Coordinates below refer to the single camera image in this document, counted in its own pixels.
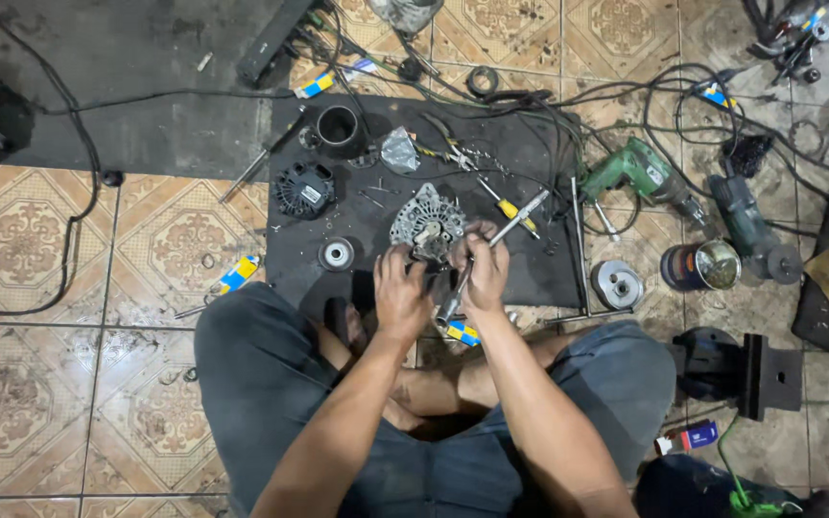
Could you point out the white blue label packet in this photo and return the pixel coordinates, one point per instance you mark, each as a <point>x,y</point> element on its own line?
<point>360,69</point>

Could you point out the person's left fingers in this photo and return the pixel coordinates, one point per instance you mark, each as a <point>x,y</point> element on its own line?
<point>396,257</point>

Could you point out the person's grey shorts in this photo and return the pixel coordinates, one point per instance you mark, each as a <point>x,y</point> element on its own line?
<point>263,388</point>

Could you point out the clear plastic bag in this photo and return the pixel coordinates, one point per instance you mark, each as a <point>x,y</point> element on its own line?
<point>399,151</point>

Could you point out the blue yellow packet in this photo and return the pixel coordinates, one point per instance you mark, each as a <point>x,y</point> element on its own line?
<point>236,275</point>
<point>717,95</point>
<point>463,332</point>
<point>314,85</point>

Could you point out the small white blue bottle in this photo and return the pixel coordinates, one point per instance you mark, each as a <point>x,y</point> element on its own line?
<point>691,436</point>

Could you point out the grey plastic bag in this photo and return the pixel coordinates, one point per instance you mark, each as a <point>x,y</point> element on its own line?
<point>406,13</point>

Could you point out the dark grey floor mat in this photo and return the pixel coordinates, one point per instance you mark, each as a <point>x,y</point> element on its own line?
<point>148,129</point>

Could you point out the black plastic alternator cover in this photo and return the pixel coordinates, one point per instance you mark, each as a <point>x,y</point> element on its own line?
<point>303,191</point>

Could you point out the person's bare legs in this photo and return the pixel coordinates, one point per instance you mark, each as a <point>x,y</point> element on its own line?
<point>443,388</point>

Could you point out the green electric drill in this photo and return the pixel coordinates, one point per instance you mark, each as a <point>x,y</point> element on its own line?
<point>634,173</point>

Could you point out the dark blue bag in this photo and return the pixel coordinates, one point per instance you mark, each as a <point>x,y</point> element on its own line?
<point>681,489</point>

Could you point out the black rubber work mat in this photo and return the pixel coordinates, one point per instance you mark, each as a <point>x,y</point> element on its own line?
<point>357,216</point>

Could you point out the heap of tools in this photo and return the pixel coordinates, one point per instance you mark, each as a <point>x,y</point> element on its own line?
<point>796,36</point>

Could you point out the open tin can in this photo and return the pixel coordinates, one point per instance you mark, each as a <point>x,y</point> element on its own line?
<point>702,265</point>

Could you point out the person's left hand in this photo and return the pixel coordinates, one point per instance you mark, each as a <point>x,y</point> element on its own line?
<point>400,298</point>

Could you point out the dark green angle grinder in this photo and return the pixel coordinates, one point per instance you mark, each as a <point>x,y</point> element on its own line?
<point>745,223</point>

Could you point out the metal pliers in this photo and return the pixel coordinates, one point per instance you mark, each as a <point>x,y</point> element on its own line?
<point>450,144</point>

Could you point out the black flat bar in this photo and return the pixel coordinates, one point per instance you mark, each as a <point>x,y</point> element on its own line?
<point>270,39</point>

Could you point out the person's right fingers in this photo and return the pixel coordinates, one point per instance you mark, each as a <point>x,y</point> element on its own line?
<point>483,231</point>

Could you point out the thin metal rod frame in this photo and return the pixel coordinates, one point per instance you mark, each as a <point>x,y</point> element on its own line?
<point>578,244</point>

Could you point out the black metal sleeve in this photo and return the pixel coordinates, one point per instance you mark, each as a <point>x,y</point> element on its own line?
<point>337,126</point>

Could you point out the silver alternator housing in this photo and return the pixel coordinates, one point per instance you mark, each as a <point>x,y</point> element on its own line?
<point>425,216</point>

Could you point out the loose screws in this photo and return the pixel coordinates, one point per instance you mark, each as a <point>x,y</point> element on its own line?
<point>378,191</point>

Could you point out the person's right hand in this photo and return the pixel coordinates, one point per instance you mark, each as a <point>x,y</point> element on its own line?
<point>486,277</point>

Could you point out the large silver pulley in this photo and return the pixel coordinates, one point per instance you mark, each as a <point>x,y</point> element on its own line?
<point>617,285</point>

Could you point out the small silver pulley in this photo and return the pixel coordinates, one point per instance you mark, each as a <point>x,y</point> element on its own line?
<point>336,254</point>

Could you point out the black bench vise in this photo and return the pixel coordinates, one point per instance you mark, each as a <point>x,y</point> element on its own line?
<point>738,367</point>

